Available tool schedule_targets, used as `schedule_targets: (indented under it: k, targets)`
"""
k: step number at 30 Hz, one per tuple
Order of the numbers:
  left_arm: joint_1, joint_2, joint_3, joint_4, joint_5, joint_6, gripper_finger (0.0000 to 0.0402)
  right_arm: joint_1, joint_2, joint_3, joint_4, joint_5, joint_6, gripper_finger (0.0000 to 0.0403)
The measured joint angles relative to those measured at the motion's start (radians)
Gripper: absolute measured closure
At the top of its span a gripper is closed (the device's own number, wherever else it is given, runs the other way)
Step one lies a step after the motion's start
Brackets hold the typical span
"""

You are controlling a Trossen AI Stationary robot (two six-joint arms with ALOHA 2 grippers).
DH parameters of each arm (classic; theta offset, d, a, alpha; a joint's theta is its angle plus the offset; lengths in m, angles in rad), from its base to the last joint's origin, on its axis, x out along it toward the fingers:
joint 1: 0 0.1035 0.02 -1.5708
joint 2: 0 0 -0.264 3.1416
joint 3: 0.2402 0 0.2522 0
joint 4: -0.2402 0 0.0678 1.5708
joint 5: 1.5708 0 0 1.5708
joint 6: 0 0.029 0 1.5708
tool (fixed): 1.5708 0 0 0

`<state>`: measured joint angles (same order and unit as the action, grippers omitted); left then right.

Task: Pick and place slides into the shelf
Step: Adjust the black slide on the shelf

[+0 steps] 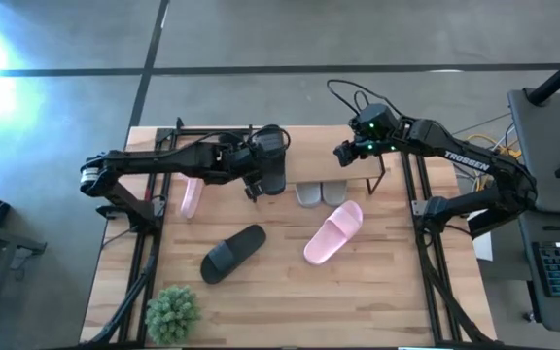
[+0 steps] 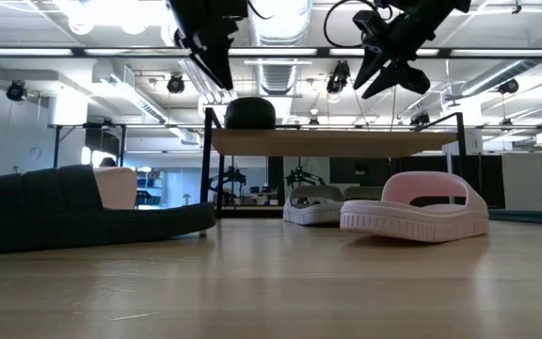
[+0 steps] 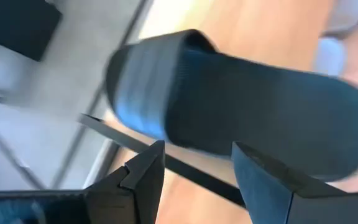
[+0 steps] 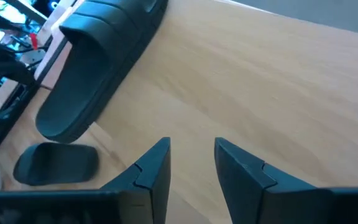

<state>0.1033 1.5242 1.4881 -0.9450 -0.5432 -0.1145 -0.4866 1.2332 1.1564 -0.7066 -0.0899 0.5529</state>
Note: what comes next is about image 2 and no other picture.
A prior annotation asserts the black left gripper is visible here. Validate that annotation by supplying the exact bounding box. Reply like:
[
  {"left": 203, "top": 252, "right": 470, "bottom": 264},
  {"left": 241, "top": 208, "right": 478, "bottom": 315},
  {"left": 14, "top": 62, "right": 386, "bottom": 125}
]
[{"left": 167, "top": 0, "right": 249, "bottom": 90}]

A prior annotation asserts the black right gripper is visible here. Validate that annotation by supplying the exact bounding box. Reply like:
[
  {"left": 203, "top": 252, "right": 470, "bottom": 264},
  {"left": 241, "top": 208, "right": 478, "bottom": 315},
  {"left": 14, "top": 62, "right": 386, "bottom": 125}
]
[{"left": 353, "top": 0, "right": 472, "bottom": 100}]

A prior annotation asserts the black rubber slide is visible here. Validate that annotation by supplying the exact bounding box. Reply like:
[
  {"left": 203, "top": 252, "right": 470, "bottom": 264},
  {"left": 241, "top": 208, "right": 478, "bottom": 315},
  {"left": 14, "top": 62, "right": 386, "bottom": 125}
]
[
  {"left": 0, "top": 164, "right": 217, "bottom": 256},
  {"left": 224, "top": 96, "right": 278, "bottom": 131}
]

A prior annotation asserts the white rubber slide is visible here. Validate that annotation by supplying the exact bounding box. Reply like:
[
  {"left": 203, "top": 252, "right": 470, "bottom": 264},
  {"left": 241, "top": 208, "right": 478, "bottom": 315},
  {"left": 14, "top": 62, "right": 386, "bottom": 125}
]
[
  {"left": 343, "top": 186, "right": 386, "bottom": 202},
  {"left": 282, "top": 184, "right": 346, "bottom": 226}
]

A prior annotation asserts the pink rubber slide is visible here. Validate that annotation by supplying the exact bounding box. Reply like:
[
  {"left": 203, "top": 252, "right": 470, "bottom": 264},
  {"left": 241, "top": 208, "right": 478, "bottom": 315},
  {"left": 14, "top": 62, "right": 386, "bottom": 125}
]
[
  {"left": 339, "top": 170, "right": 490, "bottom": 244},
  {"left": 92, "top": 166, "right": 138, "bottom": 211}
]

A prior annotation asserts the black partition panel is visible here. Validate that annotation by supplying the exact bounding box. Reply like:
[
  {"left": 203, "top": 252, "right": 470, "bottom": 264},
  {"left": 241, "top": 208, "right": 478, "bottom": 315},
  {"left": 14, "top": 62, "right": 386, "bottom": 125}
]
[
  {"left": 466, "top": 154, "right": 506, "bottom": 210},
  {"left": 414, "top": 155, "right": 449, "bottom": 174}
]

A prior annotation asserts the black hanging box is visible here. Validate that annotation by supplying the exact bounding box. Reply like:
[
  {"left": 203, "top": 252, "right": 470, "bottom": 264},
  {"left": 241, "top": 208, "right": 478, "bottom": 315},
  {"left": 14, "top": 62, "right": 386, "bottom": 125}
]
[{"left": 85, "top": 124, "right": 127, "bottom": 157}]

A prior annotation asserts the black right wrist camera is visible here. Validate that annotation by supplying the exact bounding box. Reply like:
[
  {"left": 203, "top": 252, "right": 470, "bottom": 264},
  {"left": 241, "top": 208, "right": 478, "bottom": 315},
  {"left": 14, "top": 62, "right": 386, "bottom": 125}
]
[{"left": 351, "top": 8, "right": 381, "bottom": 48}]

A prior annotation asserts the silver ceiling air duct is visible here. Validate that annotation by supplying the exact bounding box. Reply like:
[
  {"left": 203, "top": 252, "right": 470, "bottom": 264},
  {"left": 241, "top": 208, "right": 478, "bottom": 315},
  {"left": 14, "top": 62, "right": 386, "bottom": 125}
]
[{"left": 247, "top": 0, "right": 314, "bottom": 95}]

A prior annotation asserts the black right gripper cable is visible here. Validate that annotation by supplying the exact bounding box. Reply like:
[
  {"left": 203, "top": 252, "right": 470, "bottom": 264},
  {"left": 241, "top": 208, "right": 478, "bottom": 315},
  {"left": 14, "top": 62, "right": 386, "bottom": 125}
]
[{"left": 322, "top": 0, "right": 381, "bottom": 49}]

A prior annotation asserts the wooden shelf black metal frame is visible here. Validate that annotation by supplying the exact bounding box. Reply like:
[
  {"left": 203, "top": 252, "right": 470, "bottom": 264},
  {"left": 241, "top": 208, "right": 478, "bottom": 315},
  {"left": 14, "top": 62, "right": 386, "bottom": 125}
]
[{"left": 199, "top": 106, "right": 468, "bottom": 220}]

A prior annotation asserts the black background table frame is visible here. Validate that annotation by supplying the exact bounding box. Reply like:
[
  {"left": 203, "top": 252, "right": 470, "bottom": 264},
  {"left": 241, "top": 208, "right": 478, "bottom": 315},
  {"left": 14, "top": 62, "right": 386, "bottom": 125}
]
[{"left": 47, "top": 122, "right": 129, "bottom": 169}]

